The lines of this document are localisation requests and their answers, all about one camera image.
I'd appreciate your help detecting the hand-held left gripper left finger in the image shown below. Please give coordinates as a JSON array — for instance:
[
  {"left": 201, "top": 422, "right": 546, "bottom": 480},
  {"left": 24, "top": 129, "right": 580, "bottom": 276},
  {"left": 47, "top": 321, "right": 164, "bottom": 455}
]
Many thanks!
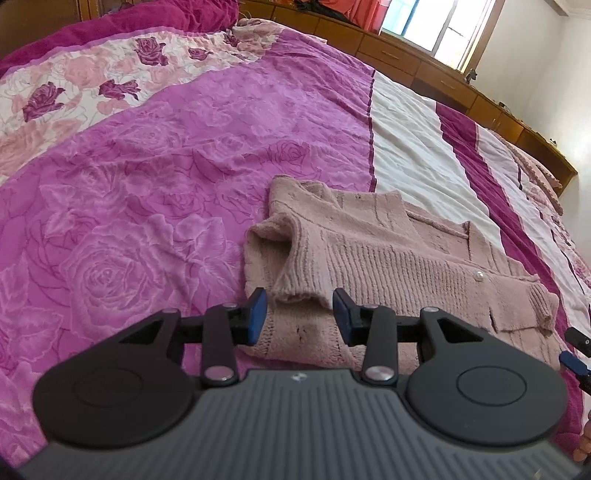
[{"left": 119, "top": 287, "right": 268, "bottom": 388}]

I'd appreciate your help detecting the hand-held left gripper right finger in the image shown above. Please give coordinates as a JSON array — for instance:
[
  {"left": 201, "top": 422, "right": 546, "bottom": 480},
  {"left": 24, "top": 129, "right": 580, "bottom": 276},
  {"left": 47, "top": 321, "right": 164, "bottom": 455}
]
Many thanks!
[{"left": 332, "top": 287, "right": 486, "bottom": 385}]

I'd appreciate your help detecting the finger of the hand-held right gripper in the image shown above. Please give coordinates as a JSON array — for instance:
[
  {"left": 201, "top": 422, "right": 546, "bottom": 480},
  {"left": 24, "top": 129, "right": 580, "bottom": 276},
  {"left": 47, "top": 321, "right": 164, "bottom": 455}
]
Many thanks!
[
  {"left": 558, "top": 352, "right": 591, "bottom": 385},
  {"left": 566, "top": 328, "right": 591, "bottom": 357}
]

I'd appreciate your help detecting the pink knitted sweater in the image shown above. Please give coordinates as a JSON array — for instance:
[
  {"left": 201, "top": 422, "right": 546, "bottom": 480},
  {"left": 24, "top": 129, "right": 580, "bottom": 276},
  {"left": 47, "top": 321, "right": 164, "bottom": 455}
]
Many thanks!
[{"left": 244, "top": 175, "right": 562, "bottom": 376}]

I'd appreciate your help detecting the person's right hand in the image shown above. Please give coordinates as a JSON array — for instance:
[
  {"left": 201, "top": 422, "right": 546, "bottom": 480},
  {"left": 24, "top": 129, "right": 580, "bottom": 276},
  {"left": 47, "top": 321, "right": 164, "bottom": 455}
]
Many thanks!
[{"left": 574, "top": 408, "right": 591, "bottom": 466}]

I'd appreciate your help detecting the pink knitted pillow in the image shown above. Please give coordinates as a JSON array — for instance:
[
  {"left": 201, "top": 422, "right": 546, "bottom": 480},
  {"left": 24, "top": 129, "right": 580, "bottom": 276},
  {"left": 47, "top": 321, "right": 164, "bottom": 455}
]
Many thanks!
[{"left": 501, "top": 136, "right": 565, "bottom": 217}]

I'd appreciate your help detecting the striped floral bed blanket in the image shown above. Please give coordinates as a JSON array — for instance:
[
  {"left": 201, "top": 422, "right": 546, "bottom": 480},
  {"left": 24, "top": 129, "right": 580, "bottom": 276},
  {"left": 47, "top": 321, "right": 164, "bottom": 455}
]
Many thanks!
[{"left": 0, "top": 18, "right": 591, "bottom": 480}]

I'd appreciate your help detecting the wooden window cabinet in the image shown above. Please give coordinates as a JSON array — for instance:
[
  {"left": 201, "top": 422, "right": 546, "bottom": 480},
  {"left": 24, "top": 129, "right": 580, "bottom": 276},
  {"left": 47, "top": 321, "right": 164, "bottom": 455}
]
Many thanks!
[{"left": 240, "top": 0, "right": 579, "bottom": 190}]

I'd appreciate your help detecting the window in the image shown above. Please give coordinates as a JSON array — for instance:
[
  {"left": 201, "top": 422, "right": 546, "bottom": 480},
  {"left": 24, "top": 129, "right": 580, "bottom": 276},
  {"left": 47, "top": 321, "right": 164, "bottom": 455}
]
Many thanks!
[{"left": 379, "top": 0, "right": 509, "bottom": 71}]

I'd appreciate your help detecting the floral orange curtain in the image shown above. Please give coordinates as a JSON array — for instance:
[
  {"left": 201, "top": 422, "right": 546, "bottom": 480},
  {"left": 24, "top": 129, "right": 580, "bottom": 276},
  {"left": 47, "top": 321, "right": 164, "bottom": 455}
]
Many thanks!
[{"left": 318, "top": 0, "right": 403, "bottom": 31}]

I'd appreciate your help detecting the magenta velvet pillow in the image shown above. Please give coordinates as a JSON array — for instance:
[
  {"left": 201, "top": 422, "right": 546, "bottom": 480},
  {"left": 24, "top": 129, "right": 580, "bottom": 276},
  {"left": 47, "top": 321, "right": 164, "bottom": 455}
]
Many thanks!
[{"left": 0, "top": 0, "right": 241, "bottom": 77}]

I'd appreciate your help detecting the wooden headboard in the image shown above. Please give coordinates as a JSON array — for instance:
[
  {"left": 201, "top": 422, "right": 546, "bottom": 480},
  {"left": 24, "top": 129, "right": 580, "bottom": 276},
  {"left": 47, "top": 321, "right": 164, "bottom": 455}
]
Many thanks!
[{"left": 0, "top": 0, "right": 122, "bottom": 61}]

